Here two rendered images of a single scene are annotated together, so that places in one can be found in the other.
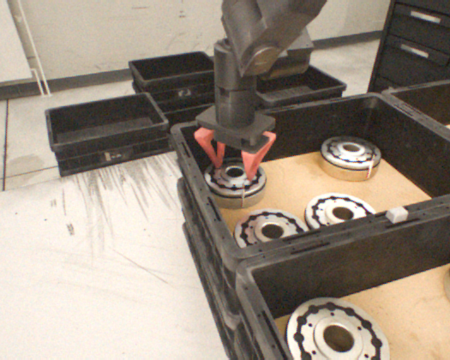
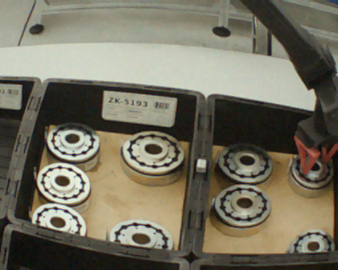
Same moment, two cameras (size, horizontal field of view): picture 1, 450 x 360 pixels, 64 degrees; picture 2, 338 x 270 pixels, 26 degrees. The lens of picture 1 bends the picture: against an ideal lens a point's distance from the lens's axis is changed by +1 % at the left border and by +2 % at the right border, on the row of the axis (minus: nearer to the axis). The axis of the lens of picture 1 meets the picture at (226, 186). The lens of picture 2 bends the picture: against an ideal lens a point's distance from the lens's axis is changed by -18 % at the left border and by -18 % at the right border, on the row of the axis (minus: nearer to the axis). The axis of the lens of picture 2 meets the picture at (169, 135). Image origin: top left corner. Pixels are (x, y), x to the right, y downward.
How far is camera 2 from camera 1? 1.40 m
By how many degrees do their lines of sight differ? 79
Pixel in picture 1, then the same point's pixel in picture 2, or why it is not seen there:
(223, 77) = not seen: hidden behind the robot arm
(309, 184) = (296, 224)
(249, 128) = (309, 126)
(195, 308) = not seen: hidden behind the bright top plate
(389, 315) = (159, 202)
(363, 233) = (196, 147)
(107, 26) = not seen: outside the picture
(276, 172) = (319, 210)
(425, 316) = (148, 216)
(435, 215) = (191, 187)
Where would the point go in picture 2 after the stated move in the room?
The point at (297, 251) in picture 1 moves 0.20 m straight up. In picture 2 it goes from (200, 116) to (212, 20)
